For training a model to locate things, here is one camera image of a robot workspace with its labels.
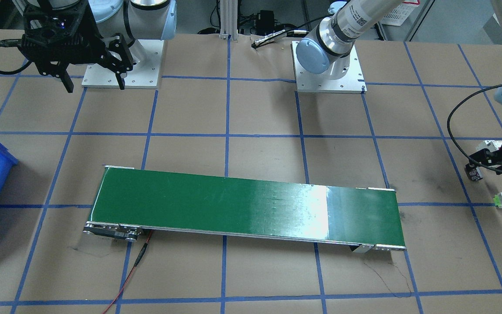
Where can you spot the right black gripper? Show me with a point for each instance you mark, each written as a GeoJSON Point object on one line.
{"type": "Point", "coordinates": [89, 27]}

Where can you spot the dark brown cylindrical capacitor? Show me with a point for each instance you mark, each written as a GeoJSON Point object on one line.
{"type": "Point", "coordinates": [473, 173]}

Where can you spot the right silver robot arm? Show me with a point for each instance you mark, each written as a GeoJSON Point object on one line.
{"type": "Point", "coordinates": [146, 25]}

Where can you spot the white red circuit breaker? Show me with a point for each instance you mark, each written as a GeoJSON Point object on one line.
{"type": "Point", "coordinates": [491, 145]}

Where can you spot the green conveyor belt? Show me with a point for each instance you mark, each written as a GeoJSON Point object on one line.
{"type": "Point", "coordinates": [130, 200]}

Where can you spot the aluminium frame post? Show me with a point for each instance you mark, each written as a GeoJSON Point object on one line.
{"type": "Point", "coordinates": [229, 19]}

